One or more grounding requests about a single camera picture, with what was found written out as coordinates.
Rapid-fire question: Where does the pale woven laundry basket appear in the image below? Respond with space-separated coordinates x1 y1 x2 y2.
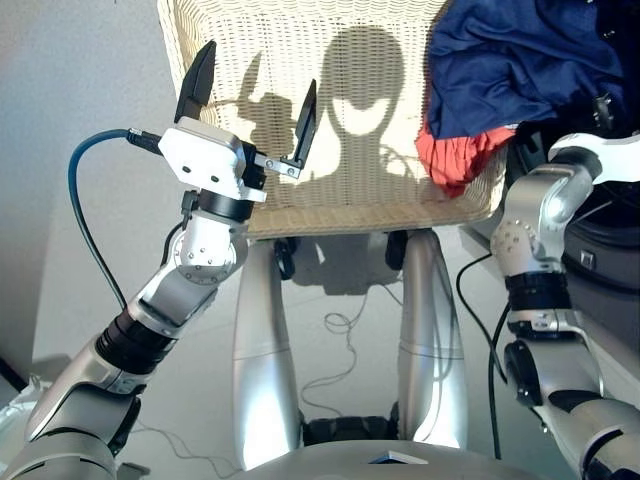
157 0 511 240

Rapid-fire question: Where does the silver robot leg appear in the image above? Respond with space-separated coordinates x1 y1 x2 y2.
232 239 304 471
397 229 469 449

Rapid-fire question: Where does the black robot waist block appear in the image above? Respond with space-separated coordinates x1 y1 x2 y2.
299 414 401 446

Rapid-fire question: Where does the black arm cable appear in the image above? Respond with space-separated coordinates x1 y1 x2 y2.
455 252 512 460
68 128 201 312

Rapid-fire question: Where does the white rounded floor object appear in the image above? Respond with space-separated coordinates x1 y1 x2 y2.
0 379 49 451

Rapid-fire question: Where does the thin grey floor cable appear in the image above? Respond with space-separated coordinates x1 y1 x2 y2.
132 422 244 479
299 292 407 417

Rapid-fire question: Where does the silver robot torso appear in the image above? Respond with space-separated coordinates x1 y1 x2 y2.
239 439 546 480

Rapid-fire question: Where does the orange red garment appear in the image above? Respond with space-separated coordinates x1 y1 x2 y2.
414 124 516 199

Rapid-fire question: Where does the navy blue garment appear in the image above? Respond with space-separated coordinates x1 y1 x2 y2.
427 0 626 141

